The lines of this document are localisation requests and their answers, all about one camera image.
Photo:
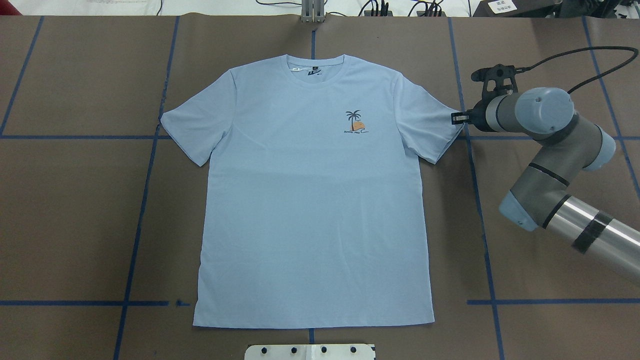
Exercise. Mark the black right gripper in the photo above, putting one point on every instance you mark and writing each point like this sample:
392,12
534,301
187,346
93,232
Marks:
478,114

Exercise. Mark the light blue t-shirt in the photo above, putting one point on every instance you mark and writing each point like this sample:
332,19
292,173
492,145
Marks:
314,214

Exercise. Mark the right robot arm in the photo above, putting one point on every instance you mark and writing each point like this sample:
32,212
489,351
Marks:
539,198

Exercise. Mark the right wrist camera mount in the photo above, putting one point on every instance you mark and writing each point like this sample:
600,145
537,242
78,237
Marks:
496,81

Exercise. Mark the aluminium frame post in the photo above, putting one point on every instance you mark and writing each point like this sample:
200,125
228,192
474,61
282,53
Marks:
313,11

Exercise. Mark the white pedestal column with base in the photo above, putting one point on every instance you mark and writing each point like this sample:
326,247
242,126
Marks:
337,351

